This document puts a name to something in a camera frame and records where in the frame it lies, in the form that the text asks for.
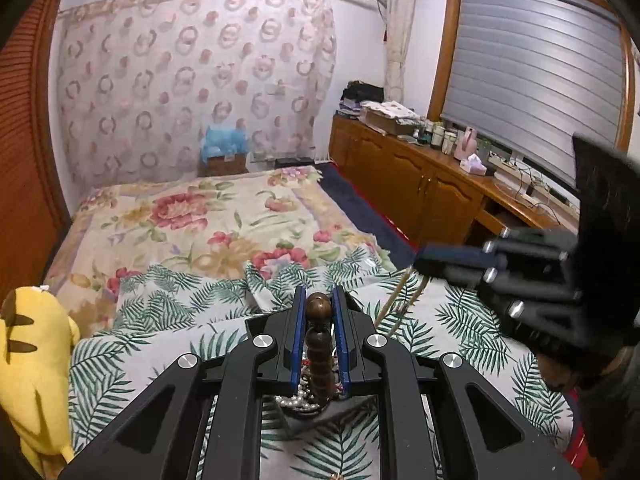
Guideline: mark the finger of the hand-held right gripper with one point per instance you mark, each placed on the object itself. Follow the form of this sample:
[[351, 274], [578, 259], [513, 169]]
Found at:
[[460, 272], [455, 254]]

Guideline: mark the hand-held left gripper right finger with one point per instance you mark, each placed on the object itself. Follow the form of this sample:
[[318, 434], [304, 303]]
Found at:
[[341, 340]]

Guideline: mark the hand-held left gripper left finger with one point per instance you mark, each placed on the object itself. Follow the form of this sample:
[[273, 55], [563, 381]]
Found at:
[[297, 340]]

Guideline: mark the person's right hand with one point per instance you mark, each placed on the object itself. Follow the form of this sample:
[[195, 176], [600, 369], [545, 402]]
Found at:
[[560, 372]]

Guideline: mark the long wooden cabinet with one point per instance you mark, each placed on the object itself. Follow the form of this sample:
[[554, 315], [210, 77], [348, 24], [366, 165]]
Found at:
[[425, 185]]

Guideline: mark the pink tissue box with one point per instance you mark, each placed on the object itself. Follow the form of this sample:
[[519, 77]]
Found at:
[[472, 165]]

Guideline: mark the navy blue blanket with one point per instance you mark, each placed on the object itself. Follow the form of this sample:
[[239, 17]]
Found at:
[[360, 210]]

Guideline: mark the pink bottle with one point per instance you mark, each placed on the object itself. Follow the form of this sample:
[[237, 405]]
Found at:
[[466, 142]]

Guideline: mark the row of cosmetic bottles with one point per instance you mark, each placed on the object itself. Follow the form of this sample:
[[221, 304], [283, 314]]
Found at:
[[437, 135]]

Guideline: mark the leaf print tablecloth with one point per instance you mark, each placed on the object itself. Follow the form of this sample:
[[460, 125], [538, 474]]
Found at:
[[165, 310]]

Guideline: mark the cardboard box with printed cloth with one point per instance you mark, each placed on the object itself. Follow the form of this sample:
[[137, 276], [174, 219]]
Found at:
[[390, 117]]

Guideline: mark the floral blanket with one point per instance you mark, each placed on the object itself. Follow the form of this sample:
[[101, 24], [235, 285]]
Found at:
[[175, 220]]

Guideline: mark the flat black device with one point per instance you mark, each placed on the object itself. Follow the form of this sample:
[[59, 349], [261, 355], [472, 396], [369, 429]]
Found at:
[[295, 162]]

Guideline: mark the black bag on sideboard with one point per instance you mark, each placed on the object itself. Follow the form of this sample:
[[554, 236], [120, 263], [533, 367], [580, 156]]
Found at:
[[362, 92]]

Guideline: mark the small brown cardboard box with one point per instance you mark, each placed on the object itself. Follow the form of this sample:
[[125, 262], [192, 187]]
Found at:
[[225, 165]]

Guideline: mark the grey window blind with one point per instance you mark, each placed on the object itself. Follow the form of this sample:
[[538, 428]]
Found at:
[[525, 70]]

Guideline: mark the blue plastic bag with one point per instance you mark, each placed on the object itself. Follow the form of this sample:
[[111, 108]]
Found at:
[[225, 141]]

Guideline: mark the white lace curtain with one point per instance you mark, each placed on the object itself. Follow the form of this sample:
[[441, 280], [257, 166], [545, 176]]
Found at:
[[400, 35]]

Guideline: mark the yellow plush toy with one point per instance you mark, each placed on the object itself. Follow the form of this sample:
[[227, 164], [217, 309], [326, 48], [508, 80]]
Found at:
[[35, 360]]

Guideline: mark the circle print curtain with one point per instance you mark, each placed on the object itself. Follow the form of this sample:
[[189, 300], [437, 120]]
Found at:
[[175, 85]]

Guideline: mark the brown slatted wardrobe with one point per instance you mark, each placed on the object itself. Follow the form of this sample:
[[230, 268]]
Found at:
[[30, 160]]

